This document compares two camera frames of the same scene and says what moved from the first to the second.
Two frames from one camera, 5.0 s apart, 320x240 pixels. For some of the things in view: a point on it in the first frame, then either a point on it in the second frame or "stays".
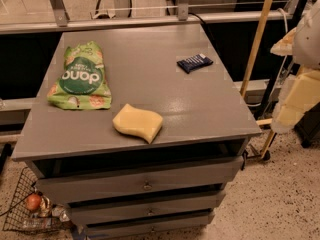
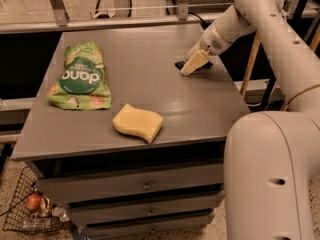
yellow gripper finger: [284, 46] -> [211, 41]
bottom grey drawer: [112, 229] stays
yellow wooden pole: [258, 41] stays
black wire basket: [48, 217] stays
